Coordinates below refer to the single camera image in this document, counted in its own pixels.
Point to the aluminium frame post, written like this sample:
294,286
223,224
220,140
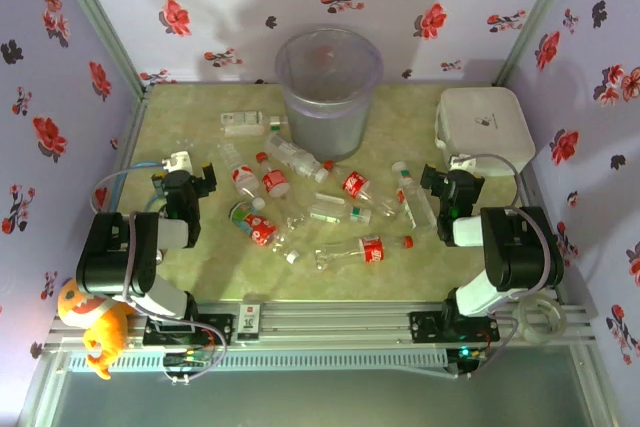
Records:
100,17
539,17

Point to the clear bottle red white label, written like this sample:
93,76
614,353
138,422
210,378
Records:
240,169

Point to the bottle colourful label white cap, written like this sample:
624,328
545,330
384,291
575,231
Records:
241,212

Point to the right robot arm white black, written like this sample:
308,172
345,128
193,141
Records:
520,247

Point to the clear tape roll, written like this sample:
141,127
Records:
522,319

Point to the aluminium side rail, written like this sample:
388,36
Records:
131,132

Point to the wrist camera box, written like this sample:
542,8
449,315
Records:
177,162
462,163

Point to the mesh bin with clear liner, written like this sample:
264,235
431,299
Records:
325,122

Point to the white plastic lidded box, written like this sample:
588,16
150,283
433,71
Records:
490,122

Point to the cola bottle red cap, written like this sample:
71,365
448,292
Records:
274,179
356,184
372,249

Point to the orange plush toy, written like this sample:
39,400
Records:
112,332

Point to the metal knob rod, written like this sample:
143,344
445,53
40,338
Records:
159,256

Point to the white-capped green-label bottle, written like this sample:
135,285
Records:
242,123

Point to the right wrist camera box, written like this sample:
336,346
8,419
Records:
462,163

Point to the crushed cola bottle white cap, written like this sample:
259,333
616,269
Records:
261,233

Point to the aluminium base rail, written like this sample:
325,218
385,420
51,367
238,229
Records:
340,322

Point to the small circuit board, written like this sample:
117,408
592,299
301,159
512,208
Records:
467,354
192,359

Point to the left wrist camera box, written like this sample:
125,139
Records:
177,162

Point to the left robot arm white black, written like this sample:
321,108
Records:
115,257

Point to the clear bottle green neck band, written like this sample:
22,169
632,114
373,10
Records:
412,199
340,212

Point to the small white tag display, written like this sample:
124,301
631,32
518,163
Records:
250,319

